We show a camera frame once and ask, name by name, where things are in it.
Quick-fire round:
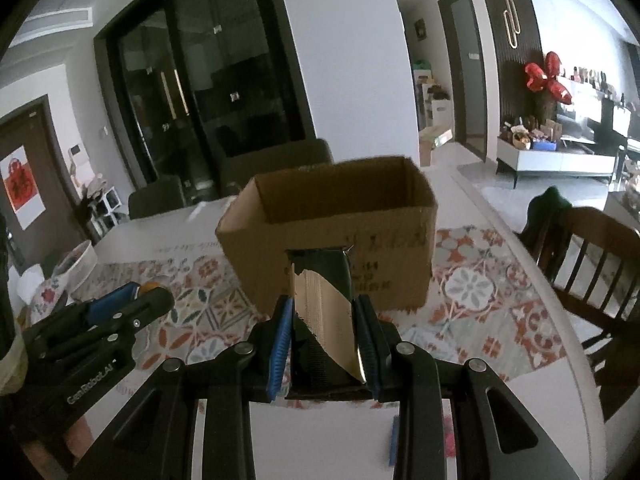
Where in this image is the black gold snack packet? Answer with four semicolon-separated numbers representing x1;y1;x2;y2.
288;247;372;402

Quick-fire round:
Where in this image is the brown cardboard box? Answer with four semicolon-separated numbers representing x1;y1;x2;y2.
216;156;438;314

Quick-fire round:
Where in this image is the white tv cabinet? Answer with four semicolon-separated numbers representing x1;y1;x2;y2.
497;139;616;188

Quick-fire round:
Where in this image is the red bow balloon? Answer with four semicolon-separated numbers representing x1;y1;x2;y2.
524;51;573;105

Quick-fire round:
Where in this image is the white round appliance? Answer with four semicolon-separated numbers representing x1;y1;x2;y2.
52;240;99;292

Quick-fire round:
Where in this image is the floral tissue box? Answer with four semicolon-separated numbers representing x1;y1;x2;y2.
26;274;68;326

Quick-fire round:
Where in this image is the dark wooden chair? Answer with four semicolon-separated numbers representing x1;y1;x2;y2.
538;207;639;420

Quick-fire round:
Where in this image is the pink red snack packet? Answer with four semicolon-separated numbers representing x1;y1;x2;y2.
388;413;457;467

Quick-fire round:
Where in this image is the dark green garment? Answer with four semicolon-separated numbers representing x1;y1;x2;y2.
518;186;573;255

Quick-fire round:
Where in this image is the patterned table runner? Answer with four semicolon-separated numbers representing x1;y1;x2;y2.
74;226;566;380

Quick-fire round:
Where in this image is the dark upholstered chair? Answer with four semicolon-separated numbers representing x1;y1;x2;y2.
128;176;186;220

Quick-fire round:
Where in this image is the person left hand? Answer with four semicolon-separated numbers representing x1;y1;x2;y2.
22;416;94;479

